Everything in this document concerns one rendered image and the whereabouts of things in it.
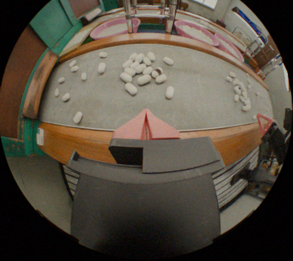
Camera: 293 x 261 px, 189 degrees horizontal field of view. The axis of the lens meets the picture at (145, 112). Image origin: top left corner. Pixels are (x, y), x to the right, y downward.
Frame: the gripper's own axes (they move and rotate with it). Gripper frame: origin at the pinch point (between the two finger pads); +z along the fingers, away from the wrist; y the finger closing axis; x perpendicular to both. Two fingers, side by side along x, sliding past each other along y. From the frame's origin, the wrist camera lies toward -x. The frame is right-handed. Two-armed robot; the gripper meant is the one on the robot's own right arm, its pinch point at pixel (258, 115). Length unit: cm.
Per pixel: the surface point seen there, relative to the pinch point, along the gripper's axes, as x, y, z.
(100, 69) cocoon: -5, 52, 15
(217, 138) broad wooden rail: 6.8, 21.2, 0.1
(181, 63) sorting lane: -6.3, 27.7, 19.2
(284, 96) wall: -53, -440, 24
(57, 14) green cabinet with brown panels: -46, 86, 27
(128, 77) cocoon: -2.8, 43.2, 12.1
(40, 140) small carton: 8, 77, -4
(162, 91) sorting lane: 0.5, 34.7, 11.2
